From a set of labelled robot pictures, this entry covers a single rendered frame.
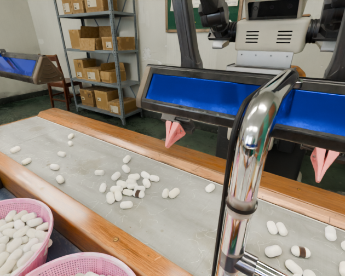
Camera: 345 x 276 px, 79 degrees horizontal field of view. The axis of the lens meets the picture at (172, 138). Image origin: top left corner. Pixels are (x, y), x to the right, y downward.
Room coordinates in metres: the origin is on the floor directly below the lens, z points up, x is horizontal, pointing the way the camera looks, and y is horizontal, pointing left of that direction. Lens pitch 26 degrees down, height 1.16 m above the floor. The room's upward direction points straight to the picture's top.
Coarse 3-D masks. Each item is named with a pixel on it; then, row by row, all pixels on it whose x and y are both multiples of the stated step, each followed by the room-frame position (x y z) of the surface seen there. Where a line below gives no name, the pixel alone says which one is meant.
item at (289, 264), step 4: (288, 260) 0.26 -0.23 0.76; (288, 264) 0.26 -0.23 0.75; (292, 264) 0.26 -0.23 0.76; (296, 264) 0.26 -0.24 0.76; (288, 268) 0.25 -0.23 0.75; (292, 268) 0.25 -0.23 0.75; (296, 268) 0.25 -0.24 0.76; (300, 268) 0.25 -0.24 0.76; (292, 272) 0.25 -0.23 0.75; (296, 272) 0.24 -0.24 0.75; (300, 272) 0.24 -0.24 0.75
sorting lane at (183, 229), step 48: (0, 144) 0.79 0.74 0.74; (48, 144) 0.79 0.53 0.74; (96, 144) 0.79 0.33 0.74; (96, 192) 0.48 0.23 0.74; (144, 192) 0.48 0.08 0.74; (192, 192) 0.48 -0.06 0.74; (144, 240) 0.32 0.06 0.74; (192, 240) 0.32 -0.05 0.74; (288, 240) 0.32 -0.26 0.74; (336, 240) 0.32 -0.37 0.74
